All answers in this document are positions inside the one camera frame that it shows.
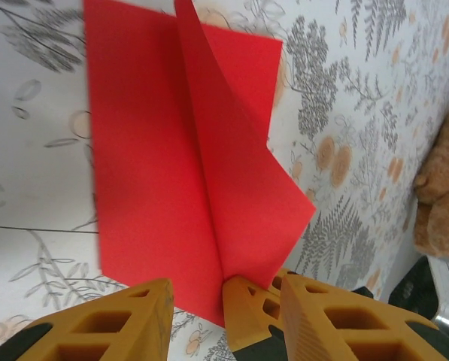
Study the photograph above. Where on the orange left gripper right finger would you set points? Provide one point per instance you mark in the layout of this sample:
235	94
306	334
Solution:
340	331

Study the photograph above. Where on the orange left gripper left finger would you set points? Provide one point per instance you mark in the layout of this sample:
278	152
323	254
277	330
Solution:
115	327

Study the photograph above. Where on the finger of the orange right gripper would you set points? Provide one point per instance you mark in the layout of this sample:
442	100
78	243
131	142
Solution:
277	287
243	319

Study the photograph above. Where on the red square paper sheet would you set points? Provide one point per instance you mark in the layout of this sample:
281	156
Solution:
152	150

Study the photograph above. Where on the brown teddy bear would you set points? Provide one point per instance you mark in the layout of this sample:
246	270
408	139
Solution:
446	180

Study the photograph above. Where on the floral patterned tablecloth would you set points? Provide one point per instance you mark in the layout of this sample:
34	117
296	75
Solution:
359	113

